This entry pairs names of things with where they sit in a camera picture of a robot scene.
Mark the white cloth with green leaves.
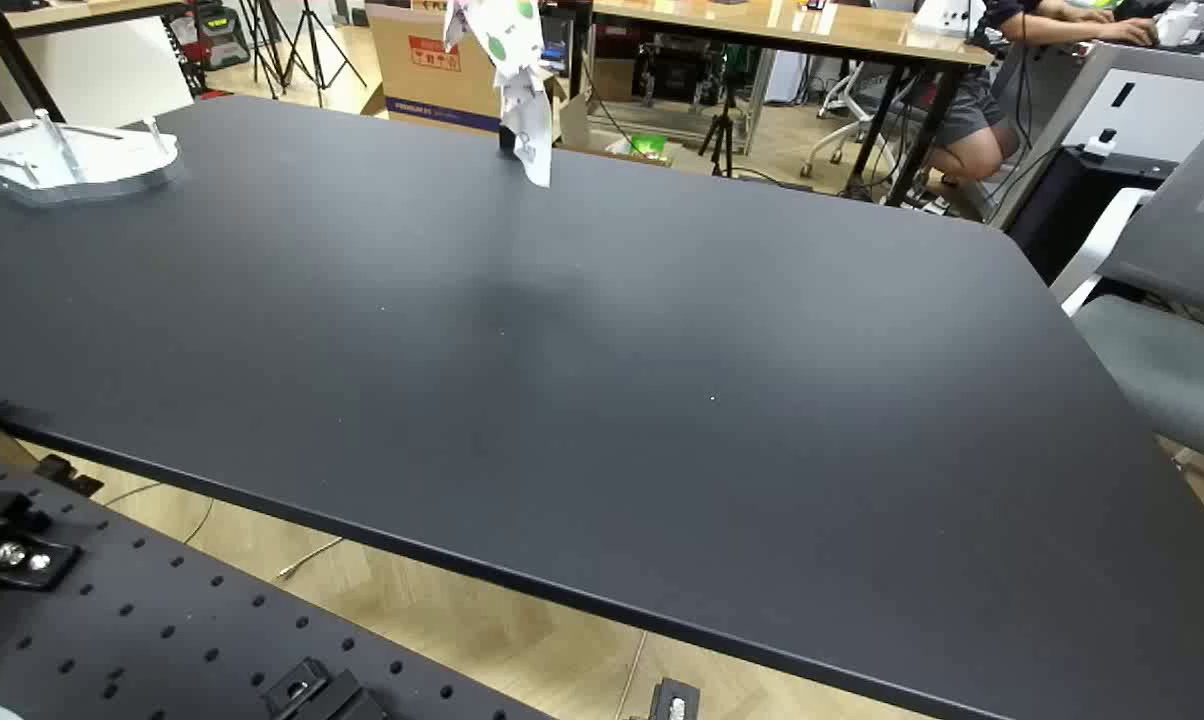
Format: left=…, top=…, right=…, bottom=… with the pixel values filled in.
left=444, top=0, right=557, bottom=189

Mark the cardboard box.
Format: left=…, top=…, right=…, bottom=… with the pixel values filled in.
left=367, top=0, right=502, bottom=128

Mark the wooden desk with black legs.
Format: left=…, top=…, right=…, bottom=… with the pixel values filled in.
left=588, top=0, right=991, bottom=206

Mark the seated person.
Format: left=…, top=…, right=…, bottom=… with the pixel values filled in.
left=930, top=0, right=1158, bottom=189

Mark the black perforated mounting board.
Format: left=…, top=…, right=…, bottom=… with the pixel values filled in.
left=0, top=468, right=544, bottom=720

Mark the grey office chair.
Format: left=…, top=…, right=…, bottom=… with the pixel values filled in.
left=1051, top=140, right=1204, bottom=452

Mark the clear plastic tray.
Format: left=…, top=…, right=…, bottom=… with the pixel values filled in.
left=0, top=109, right=180, bottom=204

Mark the grey cabinet with slots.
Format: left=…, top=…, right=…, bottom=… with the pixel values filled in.
left=991, top=45, right=1204, bottom=278

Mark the black camera tripod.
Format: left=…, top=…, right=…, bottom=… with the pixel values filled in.
left=702, top=54, right=740, bottom=176

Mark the black clamp bracket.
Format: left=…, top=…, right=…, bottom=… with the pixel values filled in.
left=0, top=492, right=81, bottom=591

